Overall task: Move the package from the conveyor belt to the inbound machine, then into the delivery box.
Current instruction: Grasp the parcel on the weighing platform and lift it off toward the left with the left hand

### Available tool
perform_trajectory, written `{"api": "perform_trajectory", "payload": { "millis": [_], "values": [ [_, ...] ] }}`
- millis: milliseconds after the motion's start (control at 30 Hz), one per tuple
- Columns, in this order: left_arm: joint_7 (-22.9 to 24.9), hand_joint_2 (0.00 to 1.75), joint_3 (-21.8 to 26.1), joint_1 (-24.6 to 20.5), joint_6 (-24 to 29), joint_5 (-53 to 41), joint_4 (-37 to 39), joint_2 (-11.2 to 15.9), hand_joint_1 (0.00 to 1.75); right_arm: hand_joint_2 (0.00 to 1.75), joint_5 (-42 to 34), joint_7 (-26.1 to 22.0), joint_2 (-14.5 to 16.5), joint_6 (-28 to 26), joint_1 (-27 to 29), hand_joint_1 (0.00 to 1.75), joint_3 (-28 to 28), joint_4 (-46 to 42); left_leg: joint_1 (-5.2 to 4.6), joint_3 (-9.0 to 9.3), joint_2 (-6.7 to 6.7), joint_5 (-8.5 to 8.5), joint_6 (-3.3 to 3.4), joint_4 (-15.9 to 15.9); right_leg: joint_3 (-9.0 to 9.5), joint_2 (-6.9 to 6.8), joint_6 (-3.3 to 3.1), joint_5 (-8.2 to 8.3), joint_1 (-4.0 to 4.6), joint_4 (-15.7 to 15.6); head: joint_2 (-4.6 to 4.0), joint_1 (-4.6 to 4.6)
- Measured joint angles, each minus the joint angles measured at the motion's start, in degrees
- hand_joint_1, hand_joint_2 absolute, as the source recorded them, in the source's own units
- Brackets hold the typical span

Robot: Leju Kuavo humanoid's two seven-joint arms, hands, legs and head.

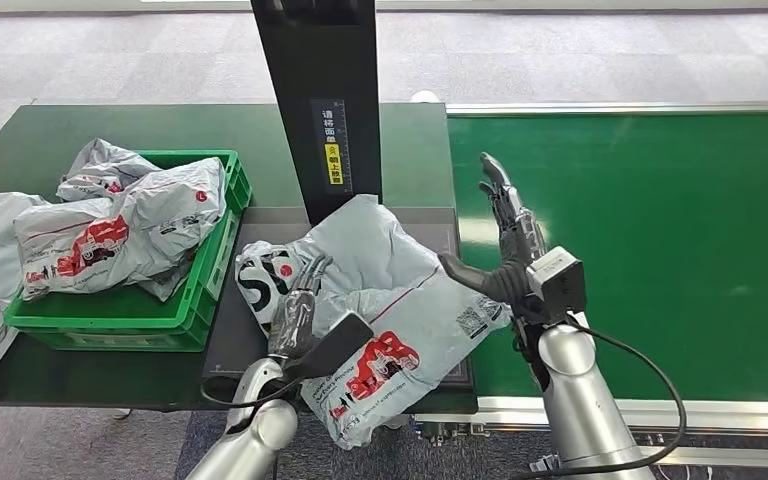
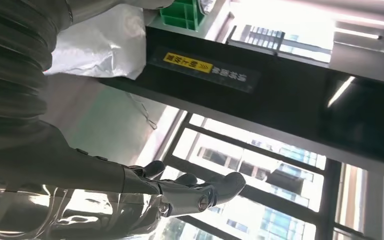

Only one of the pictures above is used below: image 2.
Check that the yellow and black warning label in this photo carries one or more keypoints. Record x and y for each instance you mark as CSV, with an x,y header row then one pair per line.
x,y
188,63

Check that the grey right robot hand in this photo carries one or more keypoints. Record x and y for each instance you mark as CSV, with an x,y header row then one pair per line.
x,y
62,185

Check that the black window frame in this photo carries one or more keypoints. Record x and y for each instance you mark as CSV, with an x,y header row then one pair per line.
x,y
326,198

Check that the silver foil package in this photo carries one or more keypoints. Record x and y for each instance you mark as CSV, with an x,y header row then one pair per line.
x,y
208,5

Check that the white plastic package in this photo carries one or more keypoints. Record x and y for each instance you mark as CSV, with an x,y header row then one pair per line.
x,y
102,46

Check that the black inbound machine housing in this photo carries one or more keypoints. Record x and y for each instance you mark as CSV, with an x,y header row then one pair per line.
x,y
294,109

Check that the green plastic crate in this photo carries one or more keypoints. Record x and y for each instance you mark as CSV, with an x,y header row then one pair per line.
x,y
182,15

